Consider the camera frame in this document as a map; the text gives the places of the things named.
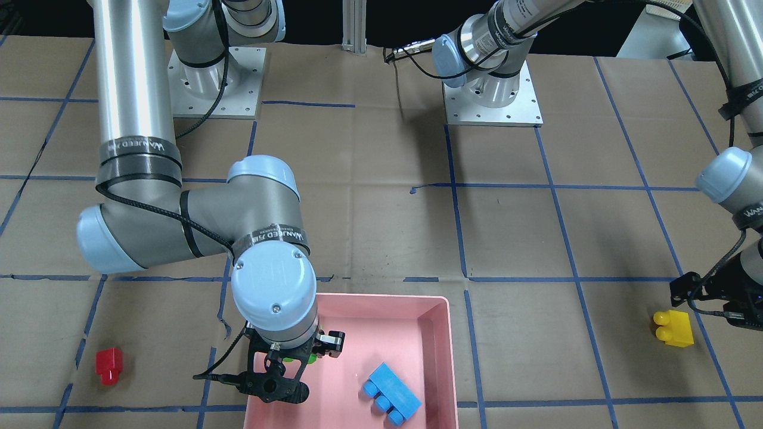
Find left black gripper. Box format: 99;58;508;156
704;240;762;331

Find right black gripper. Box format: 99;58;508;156
238;323;346;404

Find blue toy block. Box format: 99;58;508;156
361;363;423;427

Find green toy block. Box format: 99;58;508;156
281;350;322;365

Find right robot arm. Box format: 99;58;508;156
76;1;345;404

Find pink plastic box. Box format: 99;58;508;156
244;293;458;428

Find yellow toy block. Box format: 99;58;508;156
652;310;695;348

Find red toy block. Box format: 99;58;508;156
95;347;123;386

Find brown paper table cover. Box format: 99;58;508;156
2;36;761;428

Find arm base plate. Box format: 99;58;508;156
442;62;544;128
168;47;268;120

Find aluminium frame post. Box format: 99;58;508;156
341;0;367;56

